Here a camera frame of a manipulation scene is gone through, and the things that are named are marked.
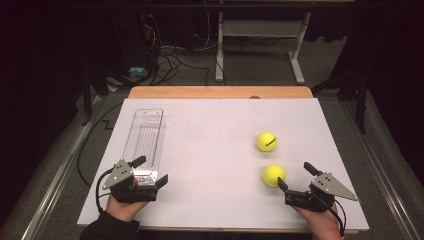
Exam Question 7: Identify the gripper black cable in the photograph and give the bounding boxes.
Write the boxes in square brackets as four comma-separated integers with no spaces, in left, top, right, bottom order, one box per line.
[95,167,116,214]
[328,197,347,238]

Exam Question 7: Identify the black metal stand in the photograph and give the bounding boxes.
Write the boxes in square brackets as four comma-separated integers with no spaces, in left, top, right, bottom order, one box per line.
[312,61,372,135]
[79,64,112,127]

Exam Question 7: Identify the yellow tennis ball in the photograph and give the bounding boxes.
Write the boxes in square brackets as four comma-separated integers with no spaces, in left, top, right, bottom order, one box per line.
[261,163,287,189]
[255,130,278,153]

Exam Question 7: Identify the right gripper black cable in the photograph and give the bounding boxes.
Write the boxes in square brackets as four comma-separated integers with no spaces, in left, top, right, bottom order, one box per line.
[328,197,347,238]

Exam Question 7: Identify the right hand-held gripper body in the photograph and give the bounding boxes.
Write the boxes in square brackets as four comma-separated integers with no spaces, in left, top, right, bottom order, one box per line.
[284,171,360,214]

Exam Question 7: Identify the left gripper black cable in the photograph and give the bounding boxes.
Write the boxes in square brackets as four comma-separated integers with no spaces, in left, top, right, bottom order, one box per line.
[95,167,116,214]

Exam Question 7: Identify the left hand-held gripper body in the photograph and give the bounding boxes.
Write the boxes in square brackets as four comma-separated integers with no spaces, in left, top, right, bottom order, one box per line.
[101,159,159,205]

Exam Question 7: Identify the wooden table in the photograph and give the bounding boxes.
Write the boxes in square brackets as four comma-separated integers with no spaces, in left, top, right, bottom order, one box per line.
[128,85,359,234]

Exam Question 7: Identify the teal small box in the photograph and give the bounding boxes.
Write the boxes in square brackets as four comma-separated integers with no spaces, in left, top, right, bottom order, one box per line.
[129,66,149,77]

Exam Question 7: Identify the dark computer tower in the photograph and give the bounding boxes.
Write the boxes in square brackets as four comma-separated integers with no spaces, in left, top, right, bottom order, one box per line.
[112,9,158,69]

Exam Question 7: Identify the person's right hand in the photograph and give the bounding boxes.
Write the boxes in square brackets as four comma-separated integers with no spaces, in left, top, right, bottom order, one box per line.
[292,203,343,240]

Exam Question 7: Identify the person's left hand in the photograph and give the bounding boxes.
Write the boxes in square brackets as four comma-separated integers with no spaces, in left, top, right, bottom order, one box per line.
[105,194,150,223]

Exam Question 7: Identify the long black floor cable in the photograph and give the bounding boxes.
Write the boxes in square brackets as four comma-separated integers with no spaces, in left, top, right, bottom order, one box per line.
[76,101,125,188]

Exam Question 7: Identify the white metal desk frame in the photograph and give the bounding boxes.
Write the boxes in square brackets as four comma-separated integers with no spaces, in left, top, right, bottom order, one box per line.
[214,11,313,86]

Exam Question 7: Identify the clear plastic tray container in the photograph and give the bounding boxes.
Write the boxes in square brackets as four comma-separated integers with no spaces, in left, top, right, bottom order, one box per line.
[121,108,167,187]

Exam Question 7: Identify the white table mat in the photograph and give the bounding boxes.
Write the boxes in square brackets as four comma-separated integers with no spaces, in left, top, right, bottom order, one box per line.
[76,97,370,232]

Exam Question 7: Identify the tangle of floor cables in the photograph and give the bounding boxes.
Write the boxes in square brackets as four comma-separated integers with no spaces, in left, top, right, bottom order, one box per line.
[144,19,221,87]

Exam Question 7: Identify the metal floor rail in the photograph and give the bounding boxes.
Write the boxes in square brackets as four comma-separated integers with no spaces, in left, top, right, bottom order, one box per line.
[20,95,102,240]
[339,99,422,240]

